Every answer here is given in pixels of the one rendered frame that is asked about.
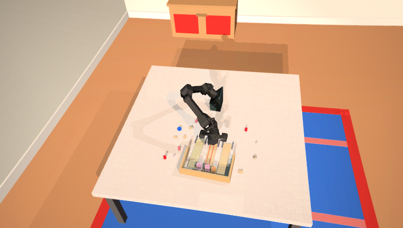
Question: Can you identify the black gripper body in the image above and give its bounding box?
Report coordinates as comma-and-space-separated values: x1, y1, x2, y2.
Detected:
199, 130, 228, 142

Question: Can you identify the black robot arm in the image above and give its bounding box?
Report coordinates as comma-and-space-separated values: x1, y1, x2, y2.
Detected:
180, 83, 220, 145

